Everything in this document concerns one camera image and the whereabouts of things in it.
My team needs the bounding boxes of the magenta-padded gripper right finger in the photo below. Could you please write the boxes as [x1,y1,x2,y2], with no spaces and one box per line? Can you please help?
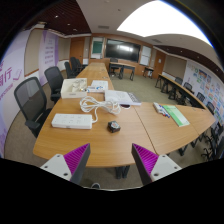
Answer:
[131,143,183,186]

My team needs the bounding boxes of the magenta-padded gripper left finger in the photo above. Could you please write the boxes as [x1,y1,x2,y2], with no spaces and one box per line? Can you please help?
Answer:
[39,143,91,185]

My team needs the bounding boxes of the small black charger block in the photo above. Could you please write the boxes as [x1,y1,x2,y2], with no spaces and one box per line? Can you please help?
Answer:
[107,120,122,134]

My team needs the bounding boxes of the white power strip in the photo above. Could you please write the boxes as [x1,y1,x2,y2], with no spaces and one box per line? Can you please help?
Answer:
[50,113,93,130]

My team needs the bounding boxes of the green booklet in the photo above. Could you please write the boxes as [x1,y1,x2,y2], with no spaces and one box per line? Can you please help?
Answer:
[162,104,191,128]

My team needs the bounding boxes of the small white flat box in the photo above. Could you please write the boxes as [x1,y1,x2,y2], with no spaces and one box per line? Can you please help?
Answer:
[152,101,171,118]

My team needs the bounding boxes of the open white cardboard box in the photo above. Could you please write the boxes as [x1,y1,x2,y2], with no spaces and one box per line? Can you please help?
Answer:
[60,77,88,100]

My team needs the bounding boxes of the black mesh office chair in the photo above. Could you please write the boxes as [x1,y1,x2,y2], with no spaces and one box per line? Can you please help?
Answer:
[13,76,53,138]
[44,65,65,104]

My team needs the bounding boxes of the row of black chairs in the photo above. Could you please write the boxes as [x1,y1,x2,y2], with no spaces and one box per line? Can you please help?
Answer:
[173,76,224,163]

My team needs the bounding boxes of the long curved wooden table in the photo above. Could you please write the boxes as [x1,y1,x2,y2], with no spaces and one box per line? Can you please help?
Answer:
[155,73,209,109]

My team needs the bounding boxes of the white book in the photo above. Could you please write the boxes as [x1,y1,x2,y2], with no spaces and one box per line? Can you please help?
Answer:
[104,89,142,107]

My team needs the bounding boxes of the small blue white box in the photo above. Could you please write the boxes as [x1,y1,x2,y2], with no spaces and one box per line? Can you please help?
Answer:
[85,85,106,94]

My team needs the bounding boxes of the white paper sheet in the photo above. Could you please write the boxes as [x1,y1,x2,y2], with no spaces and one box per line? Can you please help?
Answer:
[90,79,109,92]

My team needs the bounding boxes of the small dark side desk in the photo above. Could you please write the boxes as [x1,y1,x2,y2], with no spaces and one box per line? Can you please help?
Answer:
[143,66,155,79]

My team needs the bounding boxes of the group of black chairs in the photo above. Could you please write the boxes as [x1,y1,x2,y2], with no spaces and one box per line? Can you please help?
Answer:
[63,56,86,79]

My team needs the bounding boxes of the brown wooden door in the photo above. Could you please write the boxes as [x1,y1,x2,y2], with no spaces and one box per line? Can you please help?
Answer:
[153,49,167,80]

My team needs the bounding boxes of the dark desk with chair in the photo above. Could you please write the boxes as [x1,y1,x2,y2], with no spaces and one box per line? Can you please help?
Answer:
[108,58,136,82]

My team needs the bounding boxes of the plain whiteboard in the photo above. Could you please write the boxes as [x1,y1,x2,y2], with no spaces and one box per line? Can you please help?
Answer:
[139,45,152,67]

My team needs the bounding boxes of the whiteboard with green sheet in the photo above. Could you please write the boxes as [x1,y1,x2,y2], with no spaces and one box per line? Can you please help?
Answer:
[90,36,105,60]

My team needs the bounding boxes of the large ceiling light panel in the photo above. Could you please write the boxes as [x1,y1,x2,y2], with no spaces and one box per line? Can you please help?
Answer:
[116,0,213,46]

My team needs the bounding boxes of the white coiled cable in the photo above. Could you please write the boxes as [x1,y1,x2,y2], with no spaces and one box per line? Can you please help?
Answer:
[79,95,123,124]

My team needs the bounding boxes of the large black wall screen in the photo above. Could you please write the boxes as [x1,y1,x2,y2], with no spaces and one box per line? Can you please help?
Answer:
[105,38,142,63]

